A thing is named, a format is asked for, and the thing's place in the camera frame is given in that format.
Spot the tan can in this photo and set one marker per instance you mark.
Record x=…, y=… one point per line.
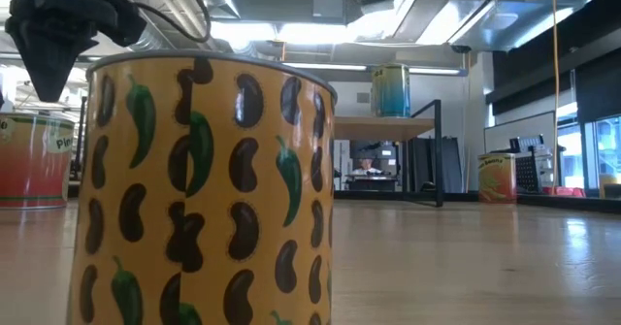
x=29, y=170

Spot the red bins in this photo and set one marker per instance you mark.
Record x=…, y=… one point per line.
x=563, y=192

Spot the yellow box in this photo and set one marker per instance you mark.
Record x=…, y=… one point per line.
x=610, y=179

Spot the black panel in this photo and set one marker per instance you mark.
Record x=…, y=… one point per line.
x=451, y=165

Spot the yellow black beans can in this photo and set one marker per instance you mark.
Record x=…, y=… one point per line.
x=208, y=194

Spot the silver rectangular ventilation duct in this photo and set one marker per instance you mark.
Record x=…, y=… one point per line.
x=509, y=14

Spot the long ceiling light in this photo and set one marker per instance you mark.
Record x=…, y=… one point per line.
x=330, y=66

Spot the blue yellow gradient can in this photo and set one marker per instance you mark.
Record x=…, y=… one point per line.
x=390, y=94

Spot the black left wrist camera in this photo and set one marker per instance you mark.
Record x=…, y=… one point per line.
x=123, y=22

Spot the orange green beans can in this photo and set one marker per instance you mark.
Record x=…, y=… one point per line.
x=497, y=179

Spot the black perforated rack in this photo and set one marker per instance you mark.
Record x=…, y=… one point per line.
x=526, y=174

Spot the dark desk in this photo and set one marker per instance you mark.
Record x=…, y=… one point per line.
x=371, y=184

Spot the dark monitor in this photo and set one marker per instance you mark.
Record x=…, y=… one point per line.
x=371, y=149

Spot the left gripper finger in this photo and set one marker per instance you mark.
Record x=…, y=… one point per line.
x=51, y=58

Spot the person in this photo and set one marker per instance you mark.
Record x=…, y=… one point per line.
x=366, y=166

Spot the silver spiral ventilation duct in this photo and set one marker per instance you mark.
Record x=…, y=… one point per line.
x=154, y=41

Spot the black post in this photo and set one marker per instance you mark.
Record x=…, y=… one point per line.
x=81, y=136

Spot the whiteboard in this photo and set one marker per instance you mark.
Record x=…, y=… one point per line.
x=504, y=131

